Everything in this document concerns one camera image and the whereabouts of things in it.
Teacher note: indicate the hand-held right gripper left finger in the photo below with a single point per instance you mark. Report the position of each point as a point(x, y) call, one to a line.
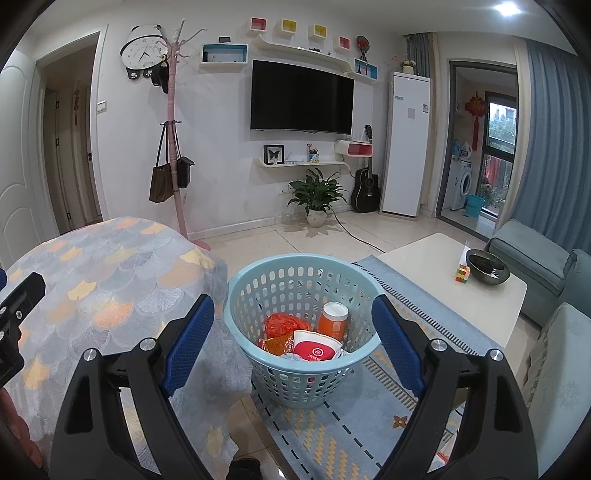
point(189, 346)

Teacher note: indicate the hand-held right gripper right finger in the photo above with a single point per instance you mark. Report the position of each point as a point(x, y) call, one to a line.
point(397, 346)

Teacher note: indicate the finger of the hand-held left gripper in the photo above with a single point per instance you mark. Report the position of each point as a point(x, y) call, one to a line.
point(23, 293)

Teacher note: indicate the orange paper cup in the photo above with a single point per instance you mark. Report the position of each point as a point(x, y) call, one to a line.
point(333, 323)

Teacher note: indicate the red white snack bag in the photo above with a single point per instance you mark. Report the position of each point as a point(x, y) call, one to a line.
point(316, 348)

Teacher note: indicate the orange snack bag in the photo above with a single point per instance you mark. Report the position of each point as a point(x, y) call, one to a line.
point(277, 345)

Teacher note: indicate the light blue plastic basket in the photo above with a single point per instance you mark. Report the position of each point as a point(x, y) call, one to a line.
point(258, 286)

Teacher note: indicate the red plastic bag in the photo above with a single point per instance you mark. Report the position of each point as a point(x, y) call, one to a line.
point(284, 325)

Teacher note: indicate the white coffee table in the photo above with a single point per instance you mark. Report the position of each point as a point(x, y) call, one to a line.
point(425, 263)

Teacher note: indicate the colourful puzzle cube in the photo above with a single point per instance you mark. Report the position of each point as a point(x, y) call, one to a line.
point(462, 272)

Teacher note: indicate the white panel door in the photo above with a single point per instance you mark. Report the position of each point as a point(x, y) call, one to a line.
point(18, 184)

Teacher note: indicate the blue patterned rug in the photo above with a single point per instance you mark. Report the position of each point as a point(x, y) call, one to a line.
point(332, 438)

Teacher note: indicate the black bowl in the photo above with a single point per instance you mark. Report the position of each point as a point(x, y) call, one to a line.
point(487, 272)

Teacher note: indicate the black shoe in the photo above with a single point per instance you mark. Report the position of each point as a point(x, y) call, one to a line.
point(244, 470)

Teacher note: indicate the light teal sofa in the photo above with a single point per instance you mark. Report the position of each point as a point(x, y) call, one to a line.
point(526, 254)

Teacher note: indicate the black acoustic guitar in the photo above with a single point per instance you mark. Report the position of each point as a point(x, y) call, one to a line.
point(365, 189)

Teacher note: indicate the teal bucket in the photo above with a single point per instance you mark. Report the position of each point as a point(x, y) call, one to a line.
point(475, 206)

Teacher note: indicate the brown tote bag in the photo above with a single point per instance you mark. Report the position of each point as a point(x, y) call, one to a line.
point(160, 184)

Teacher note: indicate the small black bag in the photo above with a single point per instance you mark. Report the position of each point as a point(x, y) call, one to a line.
point(184, 173)

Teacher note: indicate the green potted plant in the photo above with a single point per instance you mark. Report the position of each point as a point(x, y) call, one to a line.
point(316, 191)

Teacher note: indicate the white washing machine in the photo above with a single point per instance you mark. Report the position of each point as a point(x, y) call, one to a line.
point(463, 184)

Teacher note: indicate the pink coat rack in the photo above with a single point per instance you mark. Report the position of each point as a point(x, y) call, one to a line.
point(173, 138)

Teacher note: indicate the pen holder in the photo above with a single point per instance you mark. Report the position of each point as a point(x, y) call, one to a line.
point(313, 154)

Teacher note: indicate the red knot hanging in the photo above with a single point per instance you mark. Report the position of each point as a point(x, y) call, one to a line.
point(474, 108)

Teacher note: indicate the flower vase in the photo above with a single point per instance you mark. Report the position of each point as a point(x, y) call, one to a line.
point(407, 67)

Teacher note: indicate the narrow blue curtain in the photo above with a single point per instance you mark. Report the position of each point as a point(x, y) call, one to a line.
point(420, 53)

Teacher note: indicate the round fan ornament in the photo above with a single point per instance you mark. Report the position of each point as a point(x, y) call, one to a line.
point(363, 44)

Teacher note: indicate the long white upper shelf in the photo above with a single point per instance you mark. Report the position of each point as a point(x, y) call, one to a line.
point(304, 49)

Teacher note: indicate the red and white wall box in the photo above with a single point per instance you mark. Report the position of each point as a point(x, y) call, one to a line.
point(358, 148)

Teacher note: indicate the white curved wall shelf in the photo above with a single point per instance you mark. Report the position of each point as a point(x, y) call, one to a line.
point(295, 164)

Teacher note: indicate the black butterfly picture frame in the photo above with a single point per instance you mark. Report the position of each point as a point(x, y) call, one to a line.
point(274, 154)

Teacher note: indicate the black wall television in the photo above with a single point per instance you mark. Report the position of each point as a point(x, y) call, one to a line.
point(300, 97)

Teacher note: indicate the panda wall clock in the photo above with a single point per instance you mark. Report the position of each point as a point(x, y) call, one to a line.
point(141, 50)

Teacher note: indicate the small blue wall box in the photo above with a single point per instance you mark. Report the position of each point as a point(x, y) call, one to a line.
point(365, 69)

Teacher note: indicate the blue-lined wide wall box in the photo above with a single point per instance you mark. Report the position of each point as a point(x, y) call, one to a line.
point(224, 56)

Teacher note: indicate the small pink wall box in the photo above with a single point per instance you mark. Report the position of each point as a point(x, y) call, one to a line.
point(344, 42)

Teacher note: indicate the yellow square wall box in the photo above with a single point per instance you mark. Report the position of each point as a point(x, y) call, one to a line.
point(320, 30)
point(288, 26)

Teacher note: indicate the pink square wall box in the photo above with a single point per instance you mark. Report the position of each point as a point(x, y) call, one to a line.
point(258, 24)

